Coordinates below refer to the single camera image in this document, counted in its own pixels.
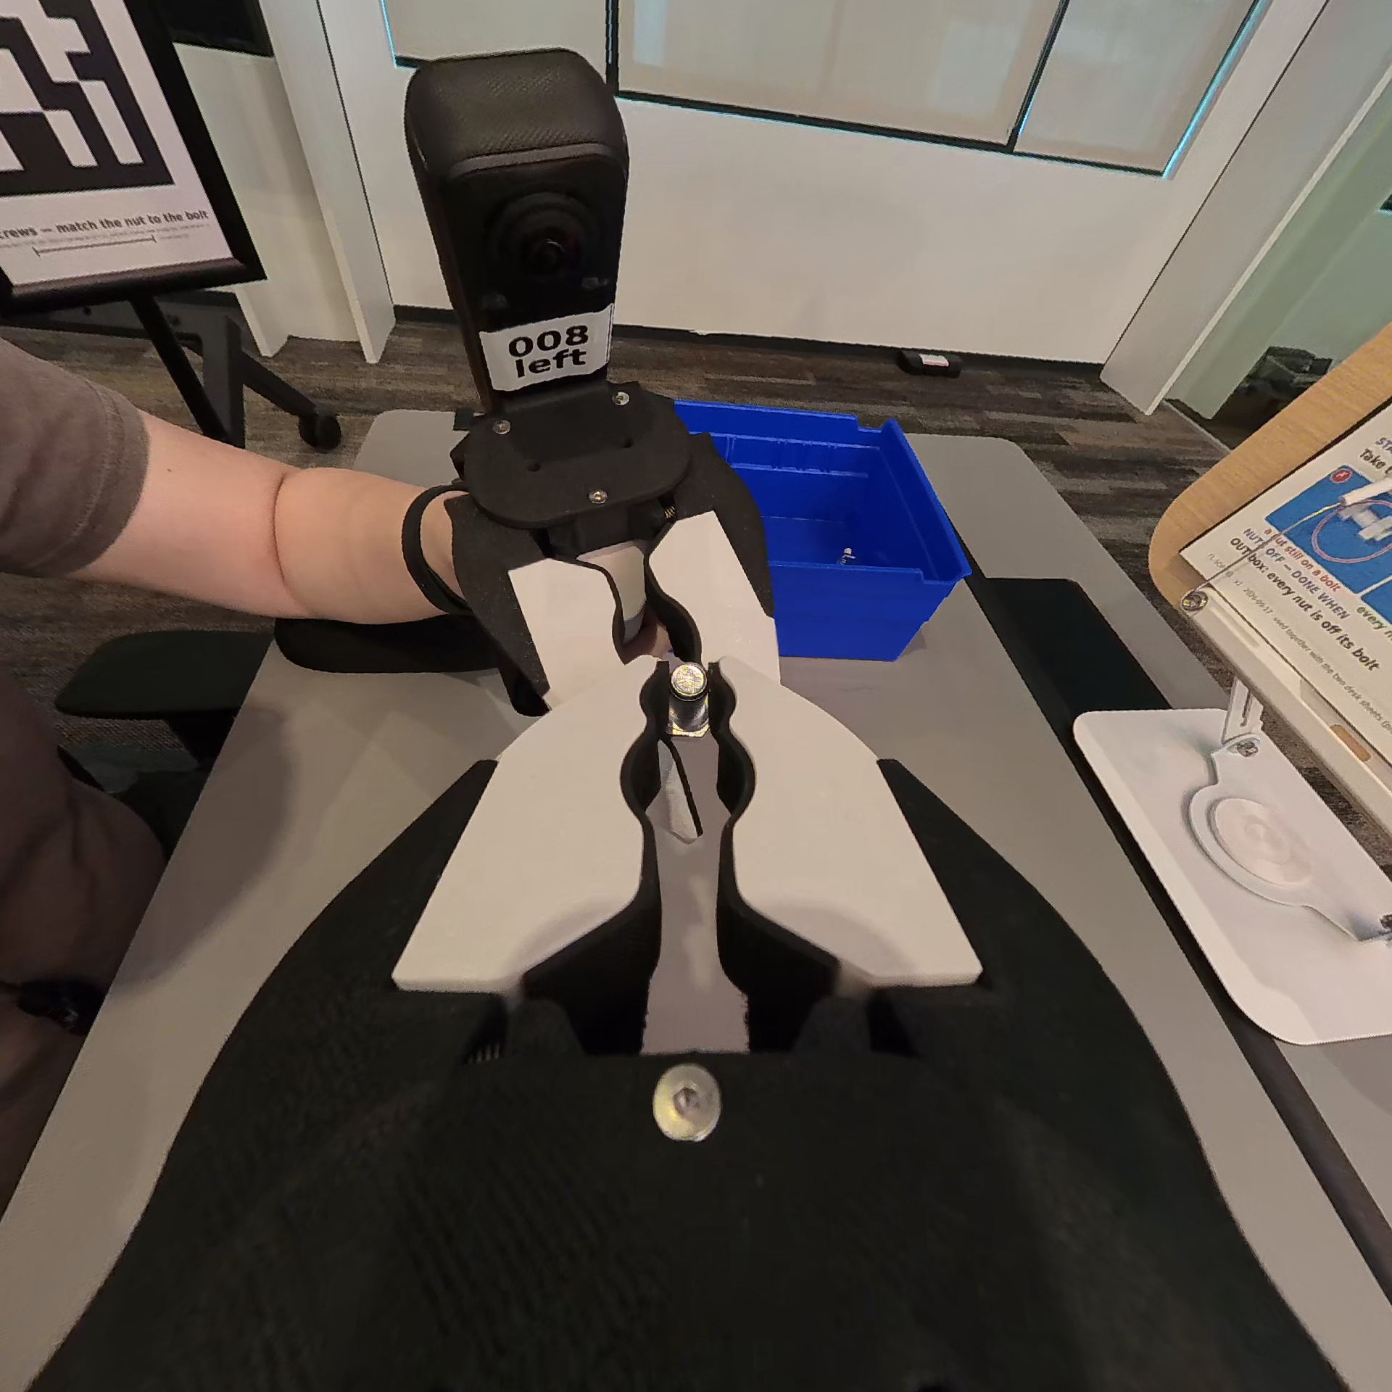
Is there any black wrist strap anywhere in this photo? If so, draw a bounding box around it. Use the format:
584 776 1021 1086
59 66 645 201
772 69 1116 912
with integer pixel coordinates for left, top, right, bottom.
398 485 472 619

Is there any blue plastic bin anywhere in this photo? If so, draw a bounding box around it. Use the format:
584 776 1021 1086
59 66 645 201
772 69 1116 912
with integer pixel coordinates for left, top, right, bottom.
671 396 971 663

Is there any instruction sheet on stand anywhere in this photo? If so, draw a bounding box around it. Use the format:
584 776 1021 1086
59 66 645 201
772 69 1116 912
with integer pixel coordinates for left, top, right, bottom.
1150 325 1392 788

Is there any white board stand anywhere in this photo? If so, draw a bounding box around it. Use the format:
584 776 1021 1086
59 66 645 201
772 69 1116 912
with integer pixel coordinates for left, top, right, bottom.
1073 668 1392 1046

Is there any large framed window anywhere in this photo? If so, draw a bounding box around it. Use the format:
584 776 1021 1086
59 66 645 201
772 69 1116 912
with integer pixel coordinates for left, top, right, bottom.
614 0 1271 177

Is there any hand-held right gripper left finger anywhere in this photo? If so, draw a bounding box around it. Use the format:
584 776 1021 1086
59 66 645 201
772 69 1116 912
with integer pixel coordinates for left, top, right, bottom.
389 656 667 1049

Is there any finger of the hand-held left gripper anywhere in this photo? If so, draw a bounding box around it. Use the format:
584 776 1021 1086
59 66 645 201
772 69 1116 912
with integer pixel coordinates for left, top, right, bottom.
649 510 782 689
509 556 656 717

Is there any tag board on easel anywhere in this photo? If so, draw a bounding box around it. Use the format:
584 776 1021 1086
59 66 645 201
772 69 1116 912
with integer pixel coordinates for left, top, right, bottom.
0 0 346 452

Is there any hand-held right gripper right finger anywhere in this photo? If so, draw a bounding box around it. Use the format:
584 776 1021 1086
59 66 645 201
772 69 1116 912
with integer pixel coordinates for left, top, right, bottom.
707 656 984 1046

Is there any black round pad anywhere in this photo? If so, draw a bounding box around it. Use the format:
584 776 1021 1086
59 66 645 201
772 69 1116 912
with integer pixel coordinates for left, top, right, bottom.
271 616 512 677

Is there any thick short steel bolt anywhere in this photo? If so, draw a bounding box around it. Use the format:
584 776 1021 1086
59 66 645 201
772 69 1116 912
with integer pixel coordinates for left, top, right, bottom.
664 663 714 742

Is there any black office chair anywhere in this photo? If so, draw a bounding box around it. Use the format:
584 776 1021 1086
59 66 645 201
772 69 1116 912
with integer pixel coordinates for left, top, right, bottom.
53 631 278 791

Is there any person's left forearm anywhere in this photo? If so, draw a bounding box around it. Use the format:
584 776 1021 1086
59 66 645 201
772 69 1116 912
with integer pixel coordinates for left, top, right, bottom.
0 337 463 631

